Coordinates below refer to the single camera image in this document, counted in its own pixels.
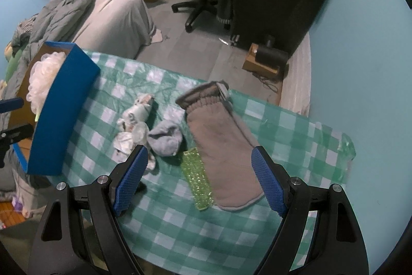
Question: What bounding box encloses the grey mitten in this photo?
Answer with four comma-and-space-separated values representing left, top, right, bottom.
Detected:
175, 80, 266, 213

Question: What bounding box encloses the grey puffer jacket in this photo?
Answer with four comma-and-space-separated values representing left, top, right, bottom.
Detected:
6, 0, 95, 92

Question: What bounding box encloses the striped cloth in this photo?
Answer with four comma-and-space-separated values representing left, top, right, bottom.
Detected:
13, 15, 38, 44

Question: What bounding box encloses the light blue sock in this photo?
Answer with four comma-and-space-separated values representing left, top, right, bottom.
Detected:
147, 119, 183, 157

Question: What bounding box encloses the white patterned sock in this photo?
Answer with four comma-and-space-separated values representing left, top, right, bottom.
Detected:
117, 94, 156, 134

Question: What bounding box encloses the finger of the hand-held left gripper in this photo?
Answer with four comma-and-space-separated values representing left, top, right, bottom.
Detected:
0, 124, 34, 147
0, 97, 24, 113

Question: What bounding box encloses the green checkered tablecloth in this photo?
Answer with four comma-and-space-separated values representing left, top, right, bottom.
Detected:
45, 49, 357, 275

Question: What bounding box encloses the green beaded gel tube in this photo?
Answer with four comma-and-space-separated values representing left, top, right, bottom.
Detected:
180, 148, 214, 211

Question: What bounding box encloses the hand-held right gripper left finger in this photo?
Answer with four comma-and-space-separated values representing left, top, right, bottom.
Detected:
28, 145, 149, 275

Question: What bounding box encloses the blue cardboard box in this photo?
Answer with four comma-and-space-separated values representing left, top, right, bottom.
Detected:
13, 41, 101, 176

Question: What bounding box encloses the white cloth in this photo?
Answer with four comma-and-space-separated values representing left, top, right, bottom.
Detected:
113, 122, 157, 171

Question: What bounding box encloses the black cylindrical device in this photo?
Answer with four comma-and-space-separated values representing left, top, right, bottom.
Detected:
256, 36, 289, 76

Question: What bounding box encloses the small cardboard box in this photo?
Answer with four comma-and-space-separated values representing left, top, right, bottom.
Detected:
242, 43, 280, 80

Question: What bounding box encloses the pile of clothes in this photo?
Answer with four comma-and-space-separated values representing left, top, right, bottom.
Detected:
0, 146, 37, 221

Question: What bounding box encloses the white mesh bath pouf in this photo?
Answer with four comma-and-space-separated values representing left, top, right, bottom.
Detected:
26, 53, 66, 111

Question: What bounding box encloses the bed with grey sheet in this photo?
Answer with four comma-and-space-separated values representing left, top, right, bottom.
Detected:
69, 0, 161, 60

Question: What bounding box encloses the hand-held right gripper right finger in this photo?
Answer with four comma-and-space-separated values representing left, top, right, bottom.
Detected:
251, 145, 369, 275

